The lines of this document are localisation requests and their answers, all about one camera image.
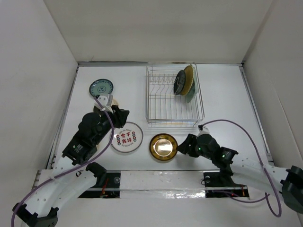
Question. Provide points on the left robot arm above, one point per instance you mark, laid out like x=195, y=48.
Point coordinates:
x=75, y=171

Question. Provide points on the glossy black round plate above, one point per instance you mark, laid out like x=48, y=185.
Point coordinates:
x=179, y=83

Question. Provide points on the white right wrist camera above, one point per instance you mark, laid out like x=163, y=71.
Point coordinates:
x=203, y=130

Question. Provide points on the gold and black round plate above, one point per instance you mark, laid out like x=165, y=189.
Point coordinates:
x=163, y=147

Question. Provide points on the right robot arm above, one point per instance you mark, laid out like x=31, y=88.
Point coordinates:
x=286, y=183

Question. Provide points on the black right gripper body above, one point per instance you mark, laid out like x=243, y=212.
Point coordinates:
x=199, y=152

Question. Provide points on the blue patterned round plate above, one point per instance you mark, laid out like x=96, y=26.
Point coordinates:
x=101, y=87

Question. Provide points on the round bamboo woven plate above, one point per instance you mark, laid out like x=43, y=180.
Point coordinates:
x=189, y=73

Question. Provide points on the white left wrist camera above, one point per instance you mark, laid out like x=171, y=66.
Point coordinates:
x=105, y=96

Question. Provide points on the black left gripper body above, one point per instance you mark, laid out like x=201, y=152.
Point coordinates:
x=116, y=118

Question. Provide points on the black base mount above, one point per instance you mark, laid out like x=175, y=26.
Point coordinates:
x=217, y=187
x=109, y=188

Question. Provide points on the metal wire dish rack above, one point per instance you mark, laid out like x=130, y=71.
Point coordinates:
x=163, y=107

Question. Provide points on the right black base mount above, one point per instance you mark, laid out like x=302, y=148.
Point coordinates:
x=217, y=187

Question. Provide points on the beige round plate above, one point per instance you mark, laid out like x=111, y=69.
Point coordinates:
x=115, y=102

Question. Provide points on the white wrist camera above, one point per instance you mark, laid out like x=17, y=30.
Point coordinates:
x=105, y=96
x=203, y=130

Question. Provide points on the light green rectangular plate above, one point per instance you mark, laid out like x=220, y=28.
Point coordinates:
x=192, y=92

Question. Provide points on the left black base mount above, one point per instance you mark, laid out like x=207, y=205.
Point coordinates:
x=109, y=188

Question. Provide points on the white plate with red characters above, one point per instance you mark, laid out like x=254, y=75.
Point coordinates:
x=127, y=139

